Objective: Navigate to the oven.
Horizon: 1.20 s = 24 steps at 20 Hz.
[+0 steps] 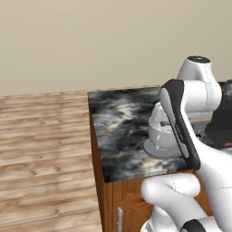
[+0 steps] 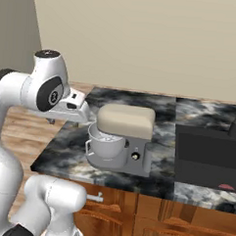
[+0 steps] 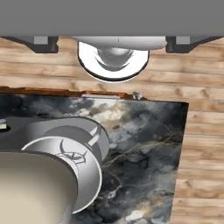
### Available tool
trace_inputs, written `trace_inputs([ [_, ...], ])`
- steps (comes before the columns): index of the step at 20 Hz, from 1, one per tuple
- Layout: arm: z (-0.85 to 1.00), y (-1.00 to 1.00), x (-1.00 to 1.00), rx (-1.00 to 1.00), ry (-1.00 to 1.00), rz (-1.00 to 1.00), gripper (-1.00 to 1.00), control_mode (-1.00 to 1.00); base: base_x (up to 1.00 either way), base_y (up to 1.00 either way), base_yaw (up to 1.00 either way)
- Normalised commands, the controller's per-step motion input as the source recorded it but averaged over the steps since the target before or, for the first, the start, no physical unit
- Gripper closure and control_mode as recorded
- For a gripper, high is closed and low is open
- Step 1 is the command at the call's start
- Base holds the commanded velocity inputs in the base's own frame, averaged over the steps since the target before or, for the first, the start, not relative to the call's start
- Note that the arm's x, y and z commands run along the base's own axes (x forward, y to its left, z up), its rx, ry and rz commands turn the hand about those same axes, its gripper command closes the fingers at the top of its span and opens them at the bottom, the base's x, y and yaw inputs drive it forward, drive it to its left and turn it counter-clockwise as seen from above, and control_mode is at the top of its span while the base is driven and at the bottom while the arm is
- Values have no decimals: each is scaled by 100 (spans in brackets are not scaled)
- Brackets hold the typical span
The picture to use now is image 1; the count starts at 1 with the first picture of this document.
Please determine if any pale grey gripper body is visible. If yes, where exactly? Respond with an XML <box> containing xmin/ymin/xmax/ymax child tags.
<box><xmin>143</xmin><ymin>137</ymin><xmax>185</xmax><ymax>160</ymax></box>

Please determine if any brown wooden drawer front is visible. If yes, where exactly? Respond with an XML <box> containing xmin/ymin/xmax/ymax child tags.
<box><xmin>121</xmin><ymin>177</ymin><xmax>147</xmax><ymax>203</ymax></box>

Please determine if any black appliance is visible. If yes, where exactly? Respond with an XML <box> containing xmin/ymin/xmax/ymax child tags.
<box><xmin>204</xmin><ymin>81</ymin><xmax>232</xmax><ymax>156</ymax></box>

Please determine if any brown wooden cupboard door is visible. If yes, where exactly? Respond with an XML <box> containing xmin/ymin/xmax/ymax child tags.
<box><xmin>115</xmin><ymin>200</ymin><xmax>157</xmax><ymax>232</ymax></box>

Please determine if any brown wooden island cabinet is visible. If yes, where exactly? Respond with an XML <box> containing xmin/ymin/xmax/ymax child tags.
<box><xmin>88</xmin><ymin>93</ymin><xmax>214</xmax><ymax>232</ymax></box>

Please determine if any silver cupboard door handle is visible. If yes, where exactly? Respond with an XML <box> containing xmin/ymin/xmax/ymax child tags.
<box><xmin>116</xmin><ymin>206</ymin><xmax>124</xmax><ymax>232</ymax></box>

